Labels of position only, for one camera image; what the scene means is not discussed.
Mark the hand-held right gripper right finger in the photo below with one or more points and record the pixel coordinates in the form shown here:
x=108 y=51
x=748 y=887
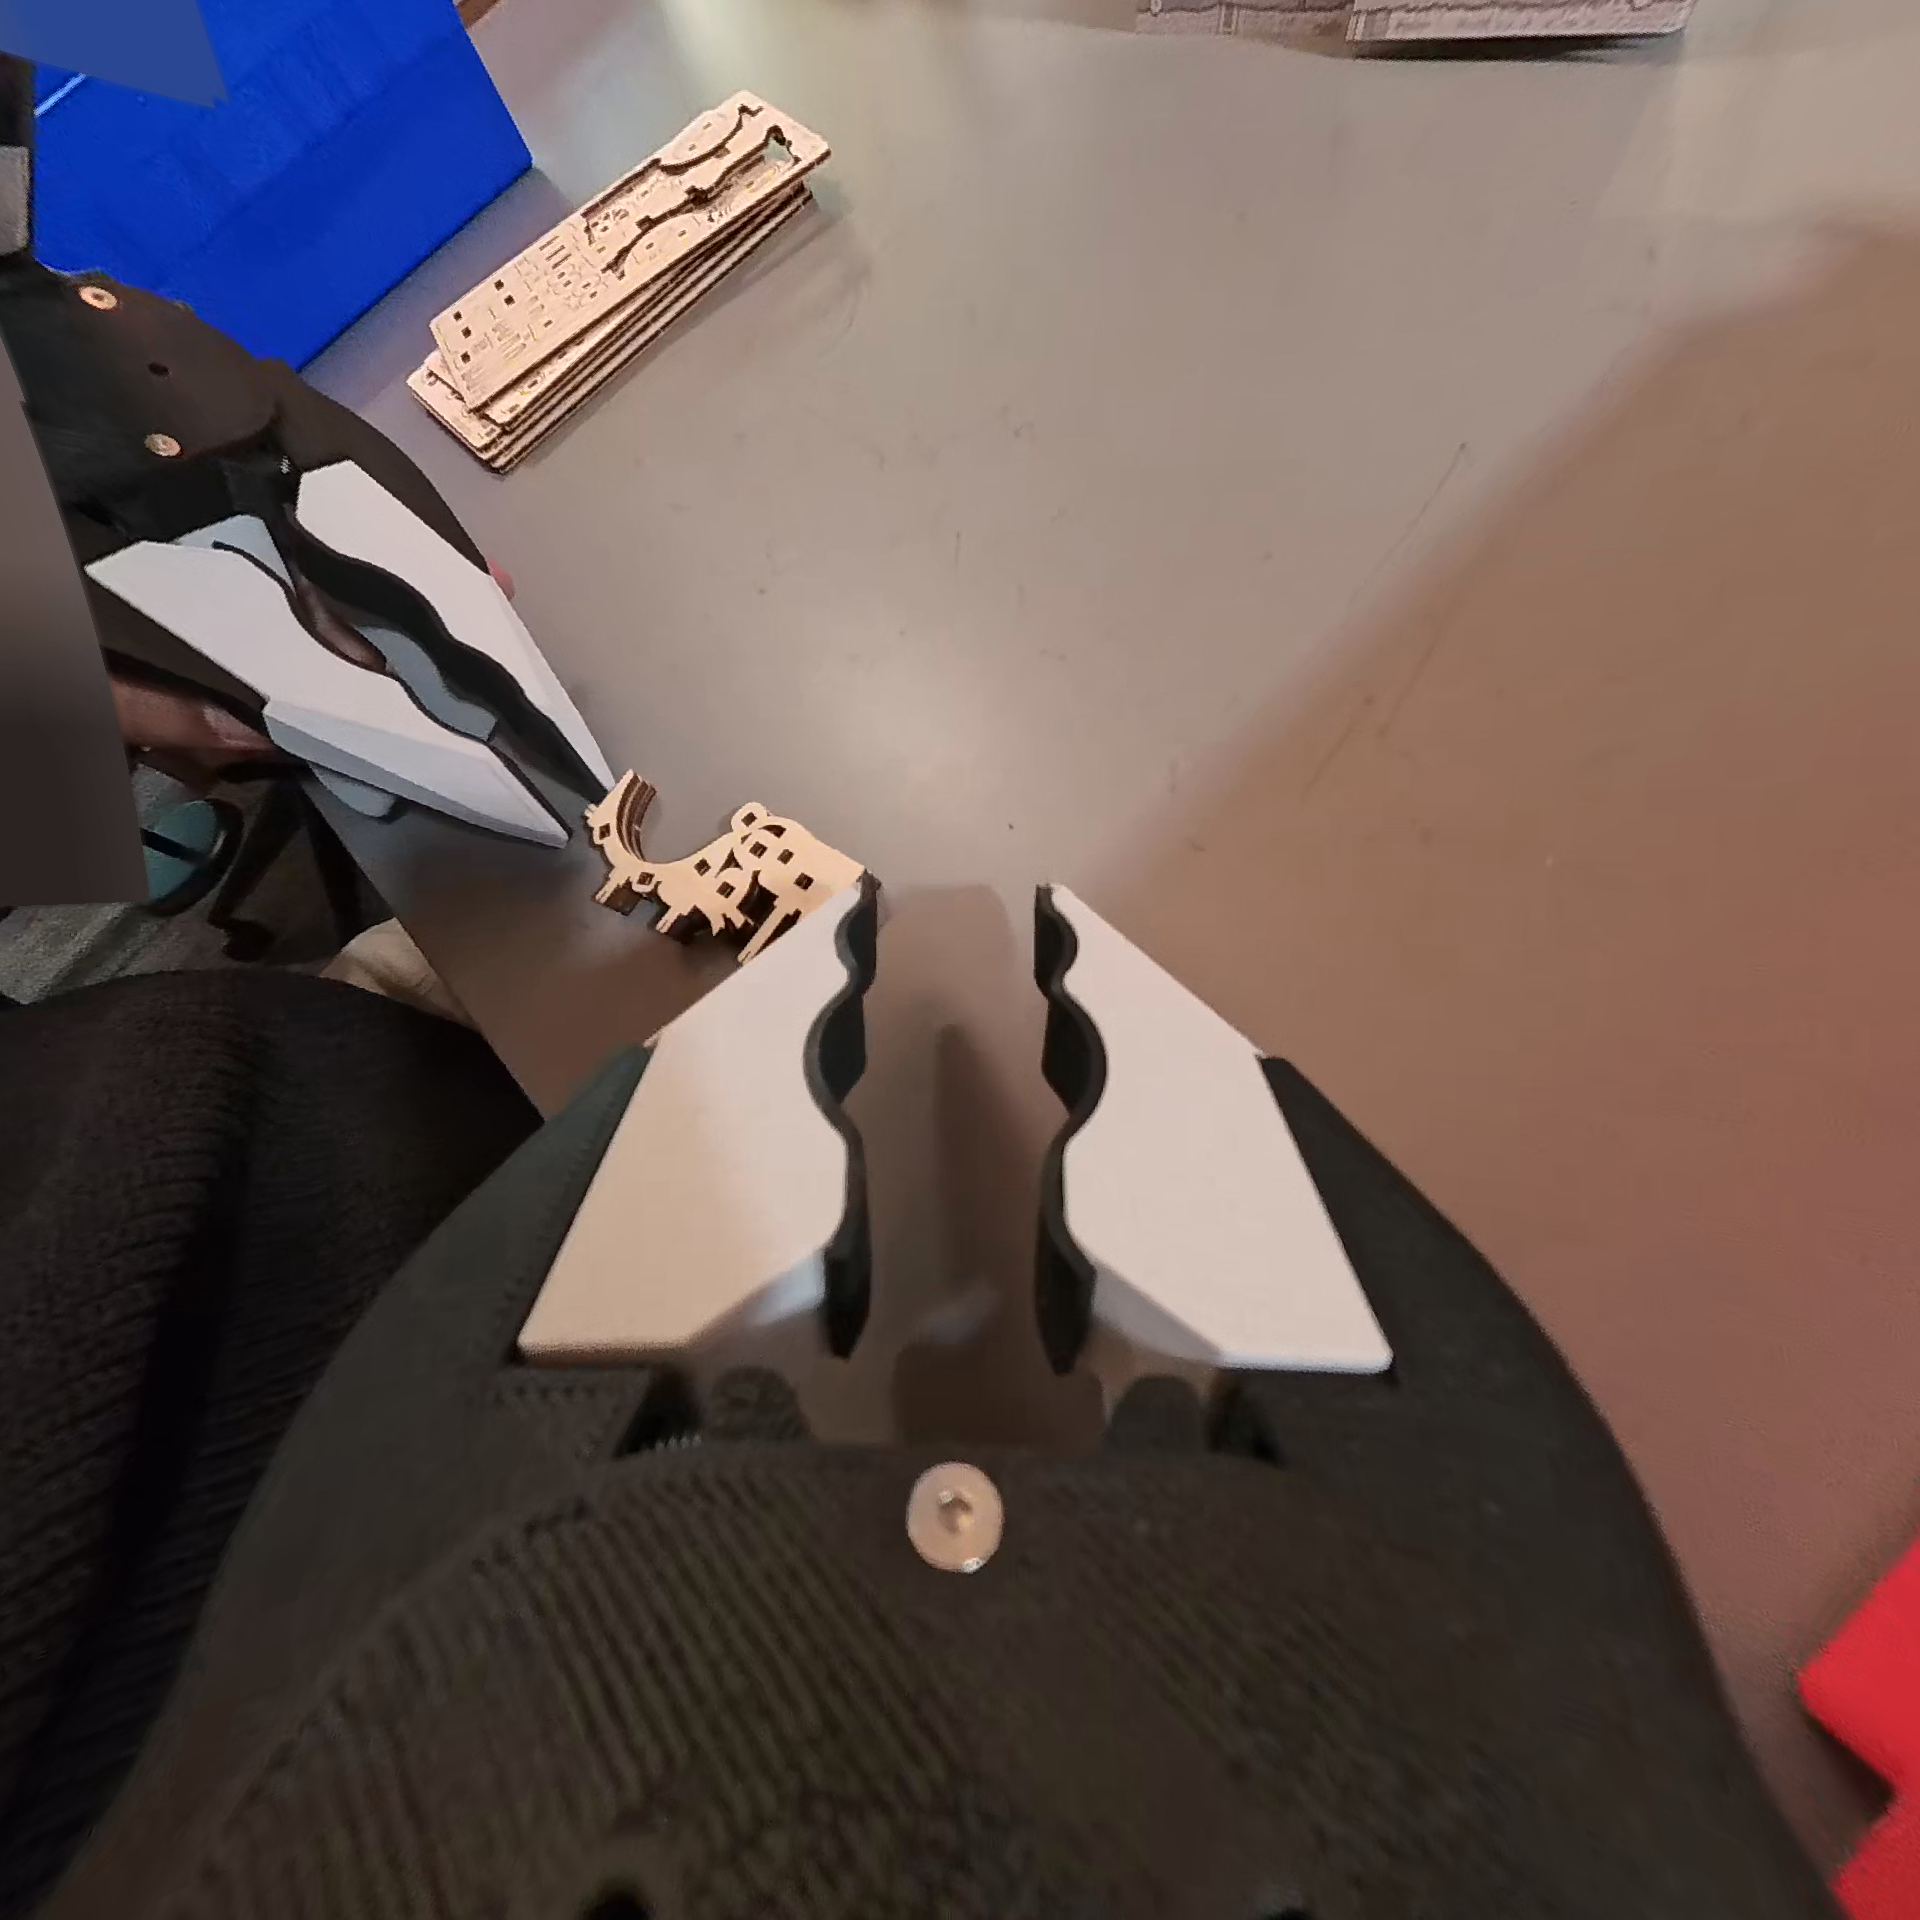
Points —
x=1200 y=1172

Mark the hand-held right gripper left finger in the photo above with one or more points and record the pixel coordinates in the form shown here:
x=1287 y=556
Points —
x=704 y=1172

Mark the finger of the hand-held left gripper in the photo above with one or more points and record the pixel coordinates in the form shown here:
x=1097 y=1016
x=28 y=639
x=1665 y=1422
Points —
x=436 y=571
x=241 y=629

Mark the stack of wooden puzzle pieces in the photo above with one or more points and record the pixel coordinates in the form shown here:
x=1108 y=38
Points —
x=774 y=878

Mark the grey desk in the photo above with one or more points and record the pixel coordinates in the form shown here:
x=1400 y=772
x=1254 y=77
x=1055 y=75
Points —
x=1200 y=524

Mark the person's left hand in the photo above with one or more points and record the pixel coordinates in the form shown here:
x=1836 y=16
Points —
x=189 y=730

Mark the blue box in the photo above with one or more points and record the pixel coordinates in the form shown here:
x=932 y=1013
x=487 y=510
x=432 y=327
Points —
x=301 y=195

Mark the black office chair base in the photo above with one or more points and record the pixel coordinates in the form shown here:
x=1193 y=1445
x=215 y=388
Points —
x=224 y=902

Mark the stack of wooden puzzle sheets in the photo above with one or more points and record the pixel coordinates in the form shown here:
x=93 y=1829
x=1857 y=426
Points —
x=599 y=271

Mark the beige paper bag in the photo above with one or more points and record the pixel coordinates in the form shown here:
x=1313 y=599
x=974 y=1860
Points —
x=382 y=960

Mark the person's black knit sweater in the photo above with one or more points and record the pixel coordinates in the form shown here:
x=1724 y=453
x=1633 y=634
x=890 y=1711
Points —
x=182 y=1277

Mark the red box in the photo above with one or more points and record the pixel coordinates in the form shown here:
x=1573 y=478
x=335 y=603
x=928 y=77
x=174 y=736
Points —
x=1876 y=1725

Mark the grey felt pad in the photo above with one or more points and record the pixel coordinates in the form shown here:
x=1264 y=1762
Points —
x=1237 y=13
x=1517 y=15

